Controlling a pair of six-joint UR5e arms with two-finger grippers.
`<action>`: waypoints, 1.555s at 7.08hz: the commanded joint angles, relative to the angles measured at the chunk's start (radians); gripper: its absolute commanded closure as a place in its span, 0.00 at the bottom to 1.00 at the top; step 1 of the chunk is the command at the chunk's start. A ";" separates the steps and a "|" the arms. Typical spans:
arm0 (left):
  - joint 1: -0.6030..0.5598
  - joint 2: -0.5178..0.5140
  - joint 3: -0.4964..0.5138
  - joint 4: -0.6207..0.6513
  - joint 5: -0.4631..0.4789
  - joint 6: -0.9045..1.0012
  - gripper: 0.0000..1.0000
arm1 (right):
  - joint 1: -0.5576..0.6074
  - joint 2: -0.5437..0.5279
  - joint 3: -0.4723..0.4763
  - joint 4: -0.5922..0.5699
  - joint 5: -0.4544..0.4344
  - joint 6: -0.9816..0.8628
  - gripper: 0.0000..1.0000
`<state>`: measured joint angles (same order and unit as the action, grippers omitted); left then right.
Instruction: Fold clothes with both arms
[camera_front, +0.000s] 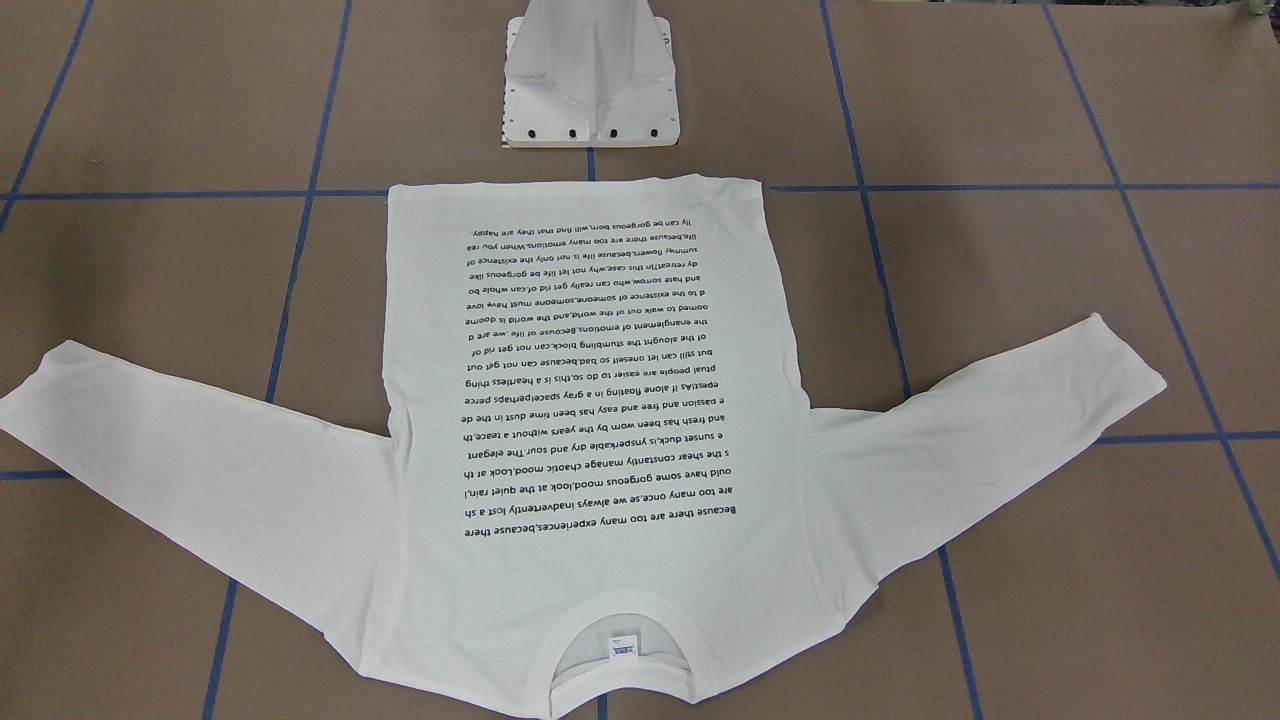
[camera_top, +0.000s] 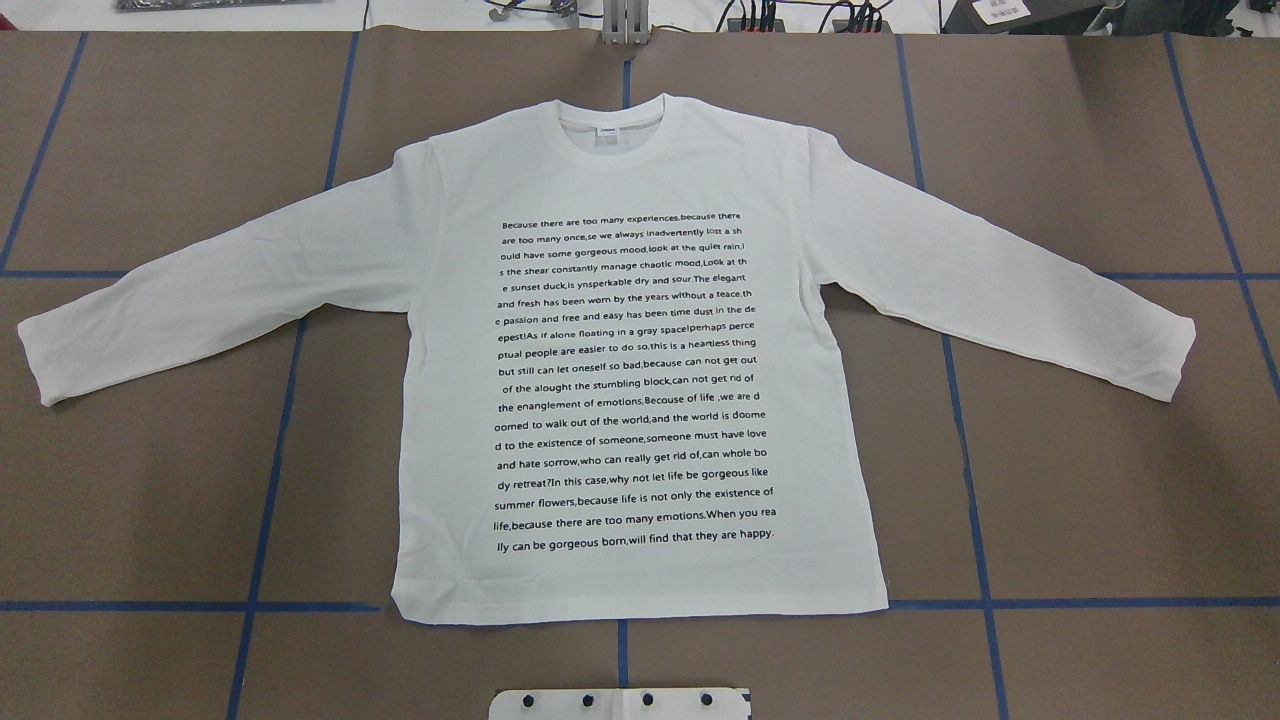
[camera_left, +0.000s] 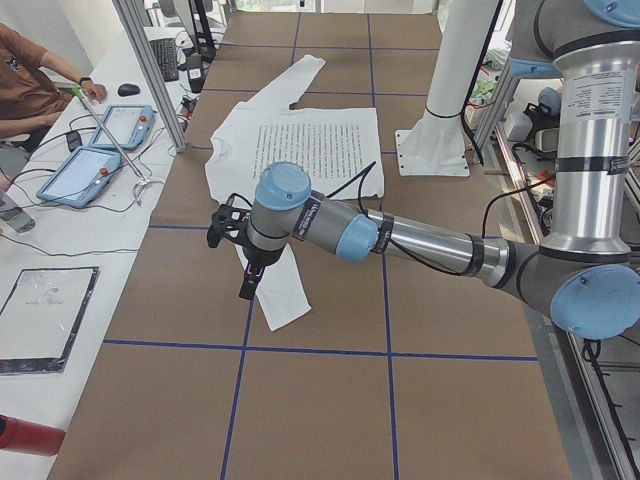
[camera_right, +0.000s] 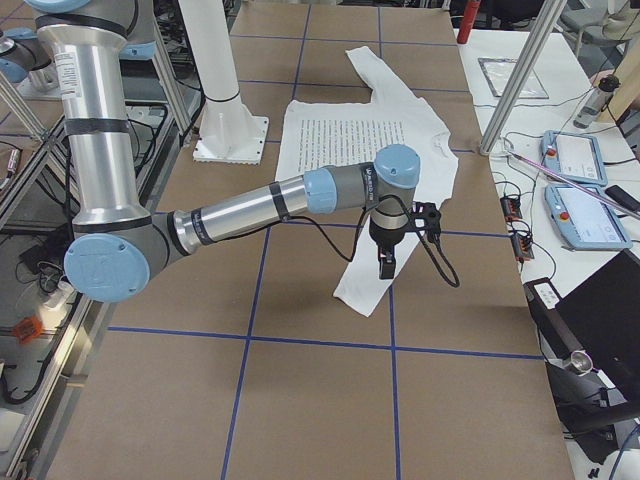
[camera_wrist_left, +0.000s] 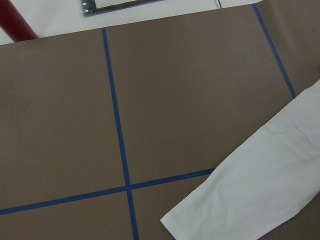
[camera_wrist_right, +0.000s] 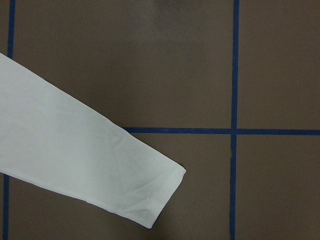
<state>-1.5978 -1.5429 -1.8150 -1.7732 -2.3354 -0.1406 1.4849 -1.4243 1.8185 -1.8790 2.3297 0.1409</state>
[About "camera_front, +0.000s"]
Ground white long-sleeve printed shirt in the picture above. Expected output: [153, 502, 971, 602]
[3, 176, 1165, 719]

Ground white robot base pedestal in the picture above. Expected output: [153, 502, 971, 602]
[502, 1, 680, 149]

